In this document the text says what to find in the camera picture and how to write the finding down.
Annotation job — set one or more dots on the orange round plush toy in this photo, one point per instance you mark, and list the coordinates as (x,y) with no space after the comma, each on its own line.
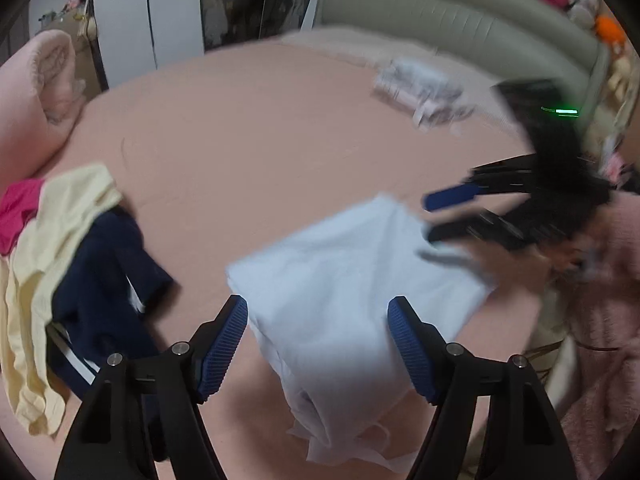
(611,29)

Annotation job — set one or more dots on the grey-green padded headboard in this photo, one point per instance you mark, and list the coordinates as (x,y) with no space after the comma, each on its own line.
(450,10)

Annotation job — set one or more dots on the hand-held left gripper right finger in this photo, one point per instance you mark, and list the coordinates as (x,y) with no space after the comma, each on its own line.
(410,350)

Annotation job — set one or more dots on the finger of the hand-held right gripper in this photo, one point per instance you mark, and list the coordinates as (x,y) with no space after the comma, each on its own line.
(460,230)
(450,197)

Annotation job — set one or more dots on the white wardrobe door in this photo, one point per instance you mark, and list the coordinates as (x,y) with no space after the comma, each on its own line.
(177,10)
(125,20)

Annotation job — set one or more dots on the pale blue folded garment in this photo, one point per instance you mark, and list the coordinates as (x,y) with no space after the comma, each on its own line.
(415,72)

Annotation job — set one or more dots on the person's right hand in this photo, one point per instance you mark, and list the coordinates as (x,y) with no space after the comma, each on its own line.
(515,265)

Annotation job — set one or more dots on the navy striped garment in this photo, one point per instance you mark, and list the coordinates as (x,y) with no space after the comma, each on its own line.
(100,270)

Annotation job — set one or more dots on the glass-door wardrobe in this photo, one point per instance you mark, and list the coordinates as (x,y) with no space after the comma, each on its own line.
(235,5)

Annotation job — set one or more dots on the rolled pink quilt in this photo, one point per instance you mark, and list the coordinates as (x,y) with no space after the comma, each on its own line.
(25,110)

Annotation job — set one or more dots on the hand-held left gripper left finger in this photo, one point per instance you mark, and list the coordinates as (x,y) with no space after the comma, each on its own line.
(225,350)

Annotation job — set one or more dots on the bed with pink sheet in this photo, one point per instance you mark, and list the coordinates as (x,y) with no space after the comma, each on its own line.
(250,135)

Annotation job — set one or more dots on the light blue tie-waist garment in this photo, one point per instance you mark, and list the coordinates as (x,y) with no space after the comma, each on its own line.
(340,285)

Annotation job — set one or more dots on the magenta garment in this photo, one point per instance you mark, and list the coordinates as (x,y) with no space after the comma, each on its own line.
(17,210)

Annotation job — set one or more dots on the pink-haired plush doll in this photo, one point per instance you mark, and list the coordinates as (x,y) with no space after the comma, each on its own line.
(75,1)

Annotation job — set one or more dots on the grey plush toy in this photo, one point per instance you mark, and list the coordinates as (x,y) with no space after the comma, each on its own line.
(584,11)

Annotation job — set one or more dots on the cream plush toy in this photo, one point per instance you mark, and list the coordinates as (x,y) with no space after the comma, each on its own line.
(621,70)

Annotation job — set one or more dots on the pale yellow garment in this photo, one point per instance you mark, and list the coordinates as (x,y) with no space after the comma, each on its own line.
(30,310)

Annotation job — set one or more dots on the pink fluffy robe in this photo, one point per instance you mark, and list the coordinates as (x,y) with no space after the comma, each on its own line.
(610,335)

